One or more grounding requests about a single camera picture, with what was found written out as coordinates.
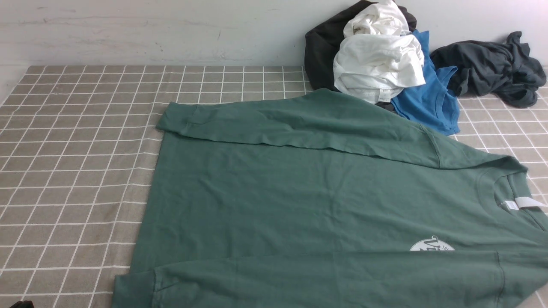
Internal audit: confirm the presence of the dark grey crumpled garment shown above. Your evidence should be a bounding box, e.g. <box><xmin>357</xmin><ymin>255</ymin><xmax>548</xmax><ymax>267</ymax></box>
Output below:
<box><xmin>430</xmin><ymin>31</ymin><xmax>547</xmax><ymax>108</ymax></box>

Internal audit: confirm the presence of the white crumpled shirt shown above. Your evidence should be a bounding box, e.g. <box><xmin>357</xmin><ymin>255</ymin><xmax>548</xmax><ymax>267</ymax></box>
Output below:
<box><xmin>333</xmin><ymin>0</ymin><xmax>426</xmax><ymax>104</ymax></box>

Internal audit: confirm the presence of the green long-sleeve shirt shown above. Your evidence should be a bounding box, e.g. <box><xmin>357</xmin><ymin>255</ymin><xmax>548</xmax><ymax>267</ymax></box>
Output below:
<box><xmin>112</xmin><ymin>90</ymin><xmax>548</xmax><ymax>308</ymax></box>

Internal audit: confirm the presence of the blue t-shirt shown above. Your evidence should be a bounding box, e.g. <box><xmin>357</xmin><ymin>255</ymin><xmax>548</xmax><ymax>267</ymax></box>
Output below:
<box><xmin>391</xmin><ymin>30</ymin><xmax>460</xmax><ymax>135</ymax></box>

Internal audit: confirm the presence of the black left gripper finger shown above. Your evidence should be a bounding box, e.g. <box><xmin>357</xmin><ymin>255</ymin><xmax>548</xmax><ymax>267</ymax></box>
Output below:
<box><xmin>10</xmin><ymin>301</ymin><xmax>35</xmax><ymax>308</ymax></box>

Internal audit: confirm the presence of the black garment in pile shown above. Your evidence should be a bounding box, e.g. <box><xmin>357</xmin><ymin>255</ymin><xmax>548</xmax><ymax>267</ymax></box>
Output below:
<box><xmin>304</xmin><ymin>0</ymin><xmax>417</xmax><ymax>111</ymax></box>

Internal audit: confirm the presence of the grey checked tablecloth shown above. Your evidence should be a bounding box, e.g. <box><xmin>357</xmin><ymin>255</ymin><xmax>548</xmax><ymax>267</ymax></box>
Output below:
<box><xmin>0</xmin><ymin>65</ymin><xmax>548</xmax><ymax>308</ymax></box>

